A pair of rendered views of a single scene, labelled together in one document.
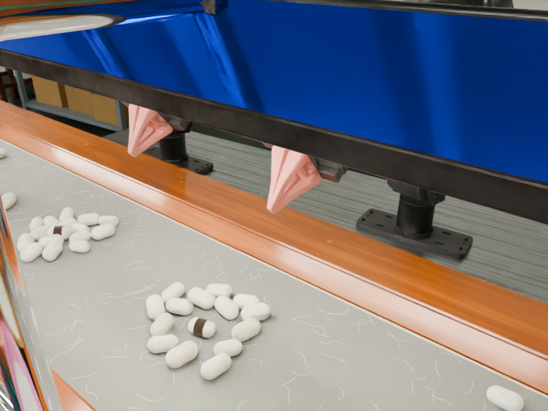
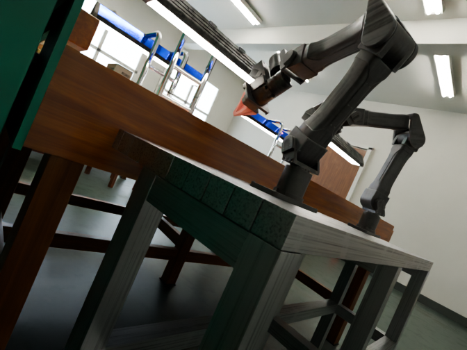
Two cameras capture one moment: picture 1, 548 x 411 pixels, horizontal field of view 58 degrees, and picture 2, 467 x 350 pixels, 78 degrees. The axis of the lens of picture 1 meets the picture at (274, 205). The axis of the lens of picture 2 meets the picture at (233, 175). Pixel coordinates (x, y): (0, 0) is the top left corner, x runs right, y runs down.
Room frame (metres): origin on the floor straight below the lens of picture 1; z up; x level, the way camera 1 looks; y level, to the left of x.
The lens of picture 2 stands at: (0.74, -0.91, 0.68)
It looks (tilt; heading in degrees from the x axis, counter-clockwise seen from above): 1 degrees down; 98
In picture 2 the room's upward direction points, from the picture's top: 24 degrees clockwise
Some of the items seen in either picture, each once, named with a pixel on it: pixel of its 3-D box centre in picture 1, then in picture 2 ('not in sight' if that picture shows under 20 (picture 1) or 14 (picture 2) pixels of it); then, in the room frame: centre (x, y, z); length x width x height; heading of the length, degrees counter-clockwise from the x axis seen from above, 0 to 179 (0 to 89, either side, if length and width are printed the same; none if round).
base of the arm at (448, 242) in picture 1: (415, 214); (292, 184); (0.77, -0.25, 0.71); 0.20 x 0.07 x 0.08; 56
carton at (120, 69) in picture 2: not in sight; (118, 71); (0.35, -0.36, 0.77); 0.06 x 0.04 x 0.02; 141
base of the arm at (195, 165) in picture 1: (173, 147); (368, 222); (1.11, 0.24, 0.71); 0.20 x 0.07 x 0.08; 56
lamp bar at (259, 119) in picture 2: not in sight; (270, 128); (0.55, 1.20, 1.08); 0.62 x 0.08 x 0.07; 51
